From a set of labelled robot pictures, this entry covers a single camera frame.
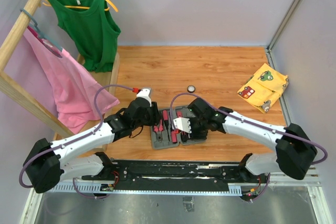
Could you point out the black electrical tape roll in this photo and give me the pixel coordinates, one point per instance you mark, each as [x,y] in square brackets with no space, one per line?
[191,89]

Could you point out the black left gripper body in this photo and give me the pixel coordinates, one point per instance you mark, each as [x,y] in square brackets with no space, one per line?
[150,118]

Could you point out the pink shirt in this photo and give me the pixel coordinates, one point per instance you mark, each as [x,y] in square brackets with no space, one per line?
[74,88]

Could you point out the grey clothes hanger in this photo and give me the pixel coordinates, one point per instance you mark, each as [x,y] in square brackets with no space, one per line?
[47,42]

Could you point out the grey plastic tool case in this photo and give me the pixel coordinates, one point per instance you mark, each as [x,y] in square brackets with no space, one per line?
[163,136]

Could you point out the aluminium frame post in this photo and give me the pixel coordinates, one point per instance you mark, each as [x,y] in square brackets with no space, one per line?
[283,24]

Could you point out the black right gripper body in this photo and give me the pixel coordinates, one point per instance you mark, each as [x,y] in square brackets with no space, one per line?
[199,130]

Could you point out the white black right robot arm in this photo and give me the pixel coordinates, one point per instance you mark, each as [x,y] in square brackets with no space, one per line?
[292,153]

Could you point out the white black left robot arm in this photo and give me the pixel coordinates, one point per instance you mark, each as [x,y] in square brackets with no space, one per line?
[48,163]

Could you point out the pink handled pliers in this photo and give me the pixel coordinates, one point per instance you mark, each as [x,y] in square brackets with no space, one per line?
[158,129]

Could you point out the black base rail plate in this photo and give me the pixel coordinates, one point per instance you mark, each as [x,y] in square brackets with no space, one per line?
[174,175]

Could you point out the green tank top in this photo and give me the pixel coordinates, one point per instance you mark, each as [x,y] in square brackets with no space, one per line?
[91,26]

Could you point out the yellow patterned cloth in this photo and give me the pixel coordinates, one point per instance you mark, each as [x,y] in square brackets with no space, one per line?
[264,88]

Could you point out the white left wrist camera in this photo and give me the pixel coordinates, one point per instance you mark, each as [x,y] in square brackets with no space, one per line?
[144,93]

